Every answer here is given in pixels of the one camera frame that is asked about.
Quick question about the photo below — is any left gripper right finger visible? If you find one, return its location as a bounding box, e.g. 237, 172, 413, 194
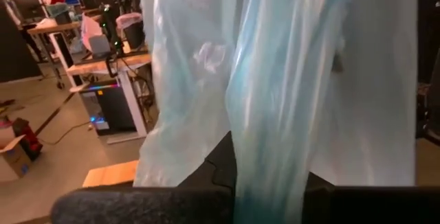
302, 170, 337, 224

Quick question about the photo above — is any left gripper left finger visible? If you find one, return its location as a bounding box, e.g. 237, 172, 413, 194
177, 131, 238, 224

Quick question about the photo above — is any blue plastic bin liner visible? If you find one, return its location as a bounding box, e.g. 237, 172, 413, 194
133, 0, 358, 224

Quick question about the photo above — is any pink plastic bag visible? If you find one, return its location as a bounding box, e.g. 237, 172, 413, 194
80, 13, 104, 46

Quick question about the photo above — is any white standing desk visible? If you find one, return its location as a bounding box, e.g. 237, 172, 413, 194
47, 31, 154, 145

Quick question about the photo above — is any black computer tower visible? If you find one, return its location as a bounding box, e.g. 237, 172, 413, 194
79, 82, 138, 137

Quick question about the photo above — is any bin with pink liner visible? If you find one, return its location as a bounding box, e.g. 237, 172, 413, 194
115, 12, 146, 50

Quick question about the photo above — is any red and black equipment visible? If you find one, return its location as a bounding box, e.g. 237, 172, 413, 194
12, 116, 45, 162

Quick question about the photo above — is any open cardboard box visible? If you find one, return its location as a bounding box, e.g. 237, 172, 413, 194
0, 134, 34, 183

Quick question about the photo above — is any wooden top background desk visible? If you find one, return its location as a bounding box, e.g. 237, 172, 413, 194
26, 17, 85, 91

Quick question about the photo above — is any yellow floor cable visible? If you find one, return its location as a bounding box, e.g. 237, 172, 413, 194
36, 120, 93, 146

